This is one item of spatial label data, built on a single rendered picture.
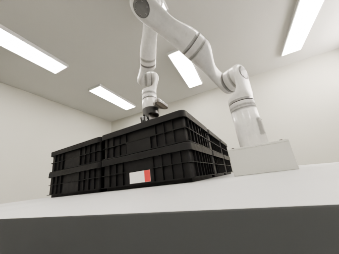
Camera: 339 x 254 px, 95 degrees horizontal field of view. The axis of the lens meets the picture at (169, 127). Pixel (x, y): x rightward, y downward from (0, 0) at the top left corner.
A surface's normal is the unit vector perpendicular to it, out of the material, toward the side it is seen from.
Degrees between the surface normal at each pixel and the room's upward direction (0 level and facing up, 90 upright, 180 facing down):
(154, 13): 152
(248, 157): 90
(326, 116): 90
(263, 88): 90
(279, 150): 90
